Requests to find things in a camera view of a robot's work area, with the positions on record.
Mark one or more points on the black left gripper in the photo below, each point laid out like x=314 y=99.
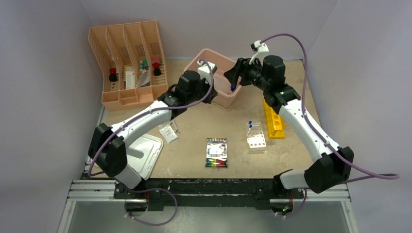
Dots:
x=213 y=93

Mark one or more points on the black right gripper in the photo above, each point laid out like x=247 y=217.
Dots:
x=233 y=74

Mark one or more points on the pink plastic bin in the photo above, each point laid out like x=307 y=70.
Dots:
x=225 y=95

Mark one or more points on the white sachet packet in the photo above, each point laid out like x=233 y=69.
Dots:
x=168 y=133

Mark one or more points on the white plastic lid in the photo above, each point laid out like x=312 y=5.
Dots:
x=145 y=154

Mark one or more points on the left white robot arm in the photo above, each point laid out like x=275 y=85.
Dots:
x=175 y=101

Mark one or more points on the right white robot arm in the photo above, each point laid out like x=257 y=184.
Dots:
x=330 y=160

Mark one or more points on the red black stamp right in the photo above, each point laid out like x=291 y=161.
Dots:
x=156 y=66

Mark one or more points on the red black stamp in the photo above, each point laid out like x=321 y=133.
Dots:
x=113 y=74
x=156 y=66

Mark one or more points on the clear ruler set packet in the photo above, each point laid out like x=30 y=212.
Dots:
x=143 y=79

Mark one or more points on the green grey eraser block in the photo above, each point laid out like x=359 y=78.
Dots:
x=145 y=64

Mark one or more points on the coloured marker pen pack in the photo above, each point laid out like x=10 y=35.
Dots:
x=216 y=152

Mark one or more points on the green white glue stick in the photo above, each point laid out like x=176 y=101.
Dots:
x=141 y=66

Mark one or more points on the clear plastic well tray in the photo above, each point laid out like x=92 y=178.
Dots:
x=256 y=139

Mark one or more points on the yellow test tube rack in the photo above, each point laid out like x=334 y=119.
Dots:
x=274 y=122

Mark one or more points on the white card box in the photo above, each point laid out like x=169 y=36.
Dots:
x=130 y=82

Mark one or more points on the peach plastic desk organizer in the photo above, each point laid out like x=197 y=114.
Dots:
x=123 y=46

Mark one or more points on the red black stamp left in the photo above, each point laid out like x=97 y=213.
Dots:
x=113 y=74

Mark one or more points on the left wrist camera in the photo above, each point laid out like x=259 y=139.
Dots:
x=206 y=70

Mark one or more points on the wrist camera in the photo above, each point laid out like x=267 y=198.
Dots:
x=260 y=51
x=206 y=70

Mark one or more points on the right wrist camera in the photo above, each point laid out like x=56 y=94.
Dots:
x=260 y=51

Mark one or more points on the black aluminium base frame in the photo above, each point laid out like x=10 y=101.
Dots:
x=183 y=205

